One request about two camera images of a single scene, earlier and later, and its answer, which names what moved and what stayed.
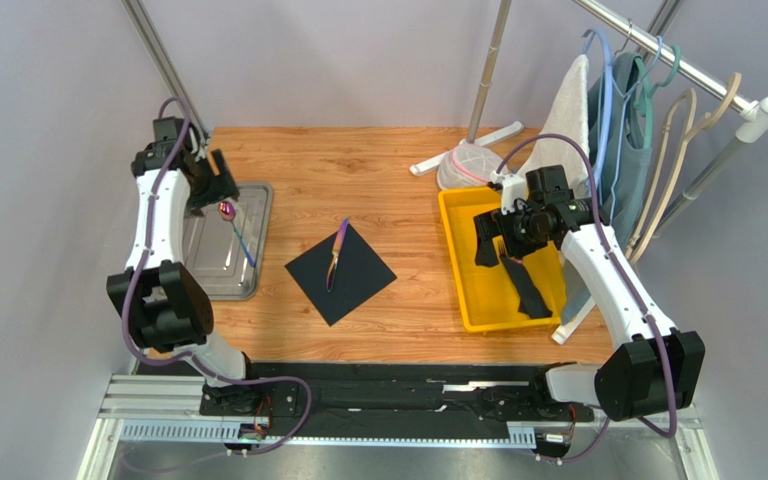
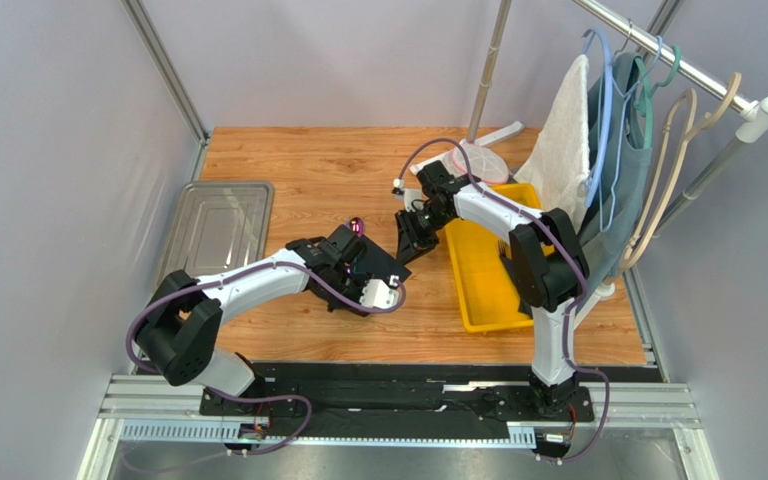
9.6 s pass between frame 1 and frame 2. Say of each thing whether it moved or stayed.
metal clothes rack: stayed
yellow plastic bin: stayed
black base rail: stayed
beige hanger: stayed
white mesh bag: stayed
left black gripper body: moved
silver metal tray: stayed
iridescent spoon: moved
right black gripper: moved
